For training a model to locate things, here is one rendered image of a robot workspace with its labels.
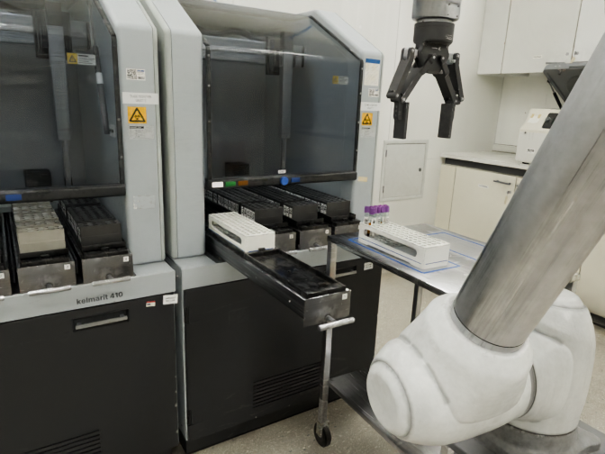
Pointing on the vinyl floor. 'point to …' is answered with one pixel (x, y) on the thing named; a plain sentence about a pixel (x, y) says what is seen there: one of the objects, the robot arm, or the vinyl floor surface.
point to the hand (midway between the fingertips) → (423, 131)
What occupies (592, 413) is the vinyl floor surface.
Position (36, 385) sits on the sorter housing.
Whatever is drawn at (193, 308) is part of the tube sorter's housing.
